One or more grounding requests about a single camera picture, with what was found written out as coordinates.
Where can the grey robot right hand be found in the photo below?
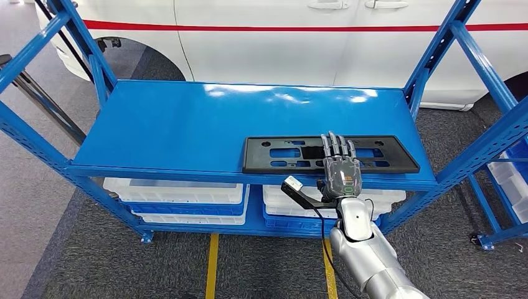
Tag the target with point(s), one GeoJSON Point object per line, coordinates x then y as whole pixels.
{"type": "Point", "coordinates": [342, 177]}

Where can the black plastic panel part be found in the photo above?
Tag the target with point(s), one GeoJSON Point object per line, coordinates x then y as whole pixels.
{"type": "Point", "coordinates": [253, 165]}

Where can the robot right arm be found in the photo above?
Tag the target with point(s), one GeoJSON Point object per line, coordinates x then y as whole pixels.
{"type": "Point", "coordinates": [371, 260]}

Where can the blue metal shelf rack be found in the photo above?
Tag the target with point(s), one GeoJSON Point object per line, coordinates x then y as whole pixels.
{"type": "Point", "coordinates": [185, 124]}

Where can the blue wheeled shelf rack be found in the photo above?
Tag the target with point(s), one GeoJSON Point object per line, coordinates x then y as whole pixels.
{"type": "Point", "coordinates": [501, 238]}

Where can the blue plastic bin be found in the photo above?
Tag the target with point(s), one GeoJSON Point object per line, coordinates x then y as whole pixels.
{"type": "Point", "coordinates": [519, 154]}
{"type": "Point", "coordinates": [288, 227]}
{"type": "Point", "coordinates": [185, 209]}

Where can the white car red stripe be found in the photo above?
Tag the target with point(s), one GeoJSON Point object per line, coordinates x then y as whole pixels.
{"type": "Point", "coordinates": [268, 53]}

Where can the yellow floor tape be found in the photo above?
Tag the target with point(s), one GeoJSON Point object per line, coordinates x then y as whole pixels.
{"type": "Point", "coordinates": [211, 268]}

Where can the chrome base stanchion pole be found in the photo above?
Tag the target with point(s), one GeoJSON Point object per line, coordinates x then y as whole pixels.
{"type": "Point", "coordinates": [49, 111]}

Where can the thin black rod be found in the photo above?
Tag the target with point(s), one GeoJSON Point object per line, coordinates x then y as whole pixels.
{"type": "Point", "coordinates": [64, 39]}

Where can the black camera bracket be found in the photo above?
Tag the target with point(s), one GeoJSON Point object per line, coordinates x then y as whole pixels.
{"type": "Point", "coordinates": [305, 201]}

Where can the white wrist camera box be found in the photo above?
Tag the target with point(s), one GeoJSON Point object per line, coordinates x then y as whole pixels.
{"type": "Point", "coordinates": [293, 183]}

